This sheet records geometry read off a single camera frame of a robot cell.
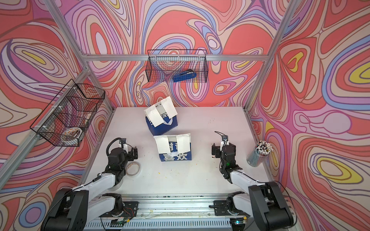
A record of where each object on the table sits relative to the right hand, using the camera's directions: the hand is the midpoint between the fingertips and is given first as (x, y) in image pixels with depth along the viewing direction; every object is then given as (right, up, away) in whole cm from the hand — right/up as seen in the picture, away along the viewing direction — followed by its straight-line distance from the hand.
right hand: (222, 146), depth 90 cm
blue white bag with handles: (-35, +14, +6) cm, 39 cm away
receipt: (-34, +25, +2) cm, 43 cm away
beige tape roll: (-56, -13, -2) cm, 58 cm away
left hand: (-59, -1, -1) cm, 59 cm away
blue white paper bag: (-30, -4, -6) cm, 31 cm away
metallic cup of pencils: (+18, +1, -13) cm, 22 cm away
